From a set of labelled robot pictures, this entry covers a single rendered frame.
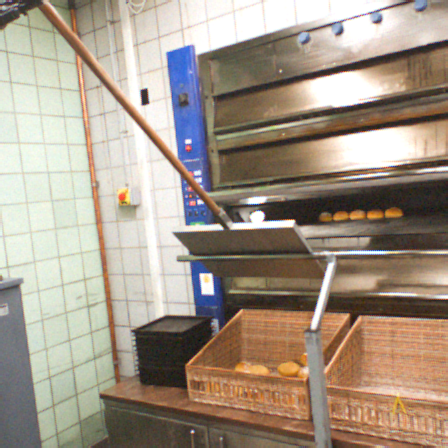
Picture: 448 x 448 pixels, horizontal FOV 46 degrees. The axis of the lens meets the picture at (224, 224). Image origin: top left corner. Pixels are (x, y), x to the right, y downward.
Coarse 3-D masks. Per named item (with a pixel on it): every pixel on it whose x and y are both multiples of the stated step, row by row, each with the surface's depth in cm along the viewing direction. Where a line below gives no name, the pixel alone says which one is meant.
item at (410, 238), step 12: (312, 240) 230; (324, 240) 226; (336, 240) 223; (348, 240) 220; (360, 240) 217; (372, 240) 214; (384, 240) 211; (396, 240) 209; (408, 240) 206; (420, 240) 203; (432, 240) 201; (444, 240) 198
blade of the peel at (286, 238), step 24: (192, 240) 212; (216, 240) 206; (240, 240) 200; (264, 240) 195; (288, 240) 189; (216, 264) 224; (240, 264) 217; (264, 264) 211; (288, 264) 205; (312, 264) 199
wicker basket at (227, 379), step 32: (256, 320) 248; (288, 320) 238; (224, 352) 238; (256, 352) 245; (288, 352) 236; (192, 384) 215; (224, 384) 206; (256, 384) 197; (288, 384) 189; (288, 416) 191
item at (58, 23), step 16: (48, 16) 133; (64, 32) 136; (80, 48) 140; (96, 64) 144; (112, 80) 149; (128, 112) 155; (144, 128) 160; (160, 144) 165; (176, 160) 171; (192, 176) 178
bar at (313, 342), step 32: (192, 256) 221; (224, 256) 211; (256, 256) 203; (288, 256) 195; (320, 256) 187; (352, 256) 180; (384, 256) 174; (416, 256) 168; (320, 320) 172; (320, 352) 169; (320, 384) 168; (320, 416) 169
